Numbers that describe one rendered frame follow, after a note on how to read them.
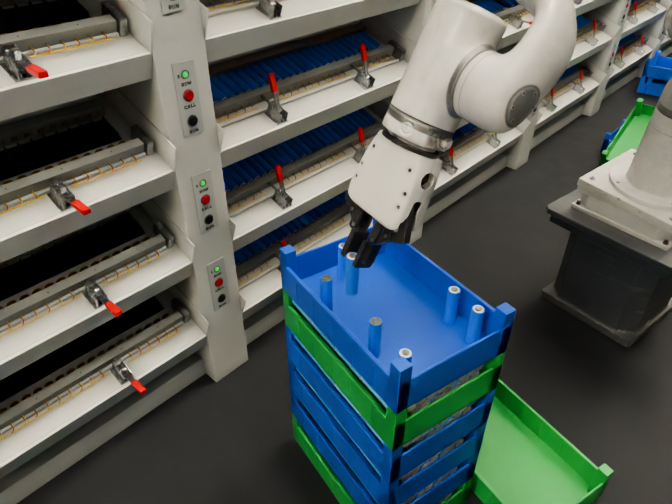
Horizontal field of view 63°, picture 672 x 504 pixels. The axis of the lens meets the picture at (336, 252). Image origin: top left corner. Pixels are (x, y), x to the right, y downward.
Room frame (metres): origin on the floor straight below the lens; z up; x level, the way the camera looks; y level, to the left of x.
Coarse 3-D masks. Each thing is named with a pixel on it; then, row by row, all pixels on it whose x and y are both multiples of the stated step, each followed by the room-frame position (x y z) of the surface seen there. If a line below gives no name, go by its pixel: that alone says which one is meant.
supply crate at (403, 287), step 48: (336, 240) 0.74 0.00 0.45; (288, 288) 0.67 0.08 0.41; (336, 288) 0.68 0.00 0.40; (384, 288) 0.68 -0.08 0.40; (432, 288) 0.68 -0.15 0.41; (336, 336) 0.55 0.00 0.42; (384, 336) 0.57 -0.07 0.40; (432, 336) 0.57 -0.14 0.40; (480, 336) 0.57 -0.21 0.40; (384, 384) 0.46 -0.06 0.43; (432, 384) 0.47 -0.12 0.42
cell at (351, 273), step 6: (354, 252) 0.59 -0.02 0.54; (348, 258) 0.58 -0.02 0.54; (354, 258) 0.58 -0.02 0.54; (348, 264) 0.57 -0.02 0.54; (348, 270) 0.57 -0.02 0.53; (354, 270) 0.57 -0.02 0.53; (348, 276) 0.57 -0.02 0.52; (354, 276) 0.57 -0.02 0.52; (348, 282) 0.57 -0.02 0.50; (354, 282) 0.57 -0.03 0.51; (348, 288) 0.57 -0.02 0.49; (354, 288) 0.57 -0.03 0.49; (348, 294) 0.58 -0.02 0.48; (354, 294) 0.58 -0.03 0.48
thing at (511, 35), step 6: (522, 18) 1.80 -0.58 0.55; (528, 18) 1.82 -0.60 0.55; (528, 24) 1.78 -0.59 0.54; (510, 30) 1.70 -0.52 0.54; (516, 30) 1.71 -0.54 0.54; (522, 30) 1.73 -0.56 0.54; (504, 36) 1.65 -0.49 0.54; (510, 36) 1.69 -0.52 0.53; (516, 36) 1.72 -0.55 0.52; (522, 36) 1.76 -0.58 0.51; (504, 42) 1.67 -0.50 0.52; (510, 42) 1.71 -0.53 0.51; (498, 48) 1.66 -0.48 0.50
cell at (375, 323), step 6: (372, 318) 0.54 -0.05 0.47; (378, 318) 0.54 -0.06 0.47; (372, 324) 0.53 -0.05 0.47; (378, 324) 0.53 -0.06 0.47; (372, 330) 0.53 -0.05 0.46; (378, 330) 0.53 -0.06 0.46; (372, 336) 0.53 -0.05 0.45; (378, 336) 0.53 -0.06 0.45; (372, 342) 0.53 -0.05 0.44; (378, 342) 0.53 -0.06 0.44; (372, 348) 0.53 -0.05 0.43; (378, 348) 0.53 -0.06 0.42; (378, 354) 0.53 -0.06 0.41
